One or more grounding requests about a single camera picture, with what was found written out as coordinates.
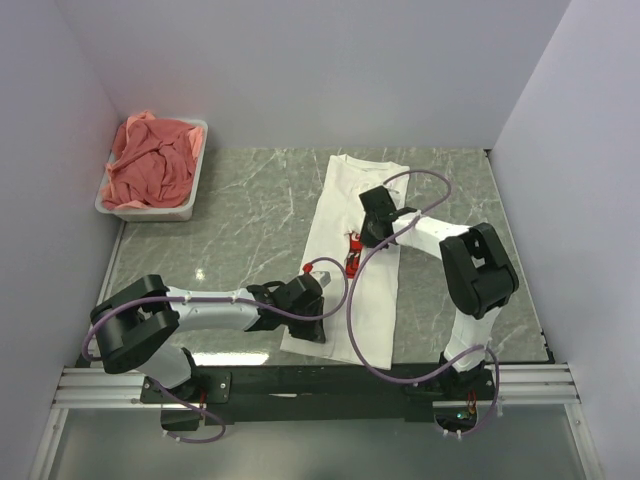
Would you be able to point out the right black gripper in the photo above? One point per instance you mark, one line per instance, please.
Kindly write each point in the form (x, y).
(366, 240)

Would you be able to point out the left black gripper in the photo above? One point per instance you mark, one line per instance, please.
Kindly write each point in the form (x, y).
(315, 332)

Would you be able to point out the white t shirt red print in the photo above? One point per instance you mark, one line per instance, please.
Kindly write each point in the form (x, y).
(339, 213)

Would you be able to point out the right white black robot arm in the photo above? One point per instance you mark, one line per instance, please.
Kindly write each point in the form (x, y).
(479, 275)

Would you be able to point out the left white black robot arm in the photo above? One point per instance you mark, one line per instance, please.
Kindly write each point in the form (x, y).
(133, 327)

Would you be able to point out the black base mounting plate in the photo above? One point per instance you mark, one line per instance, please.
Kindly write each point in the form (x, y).
(331, 392)

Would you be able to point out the white plastic bin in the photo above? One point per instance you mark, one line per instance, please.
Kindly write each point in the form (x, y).
(150, 212)

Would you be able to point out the pink t shirt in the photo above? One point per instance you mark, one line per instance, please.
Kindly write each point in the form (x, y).
(150, 167)

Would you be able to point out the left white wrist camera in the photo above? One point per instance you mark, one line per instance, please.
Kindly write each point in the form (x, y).
(322, 277)

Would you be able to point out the aluminium rail frame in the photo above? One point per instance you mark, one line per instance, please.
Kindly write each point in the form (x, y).
(532, 384)

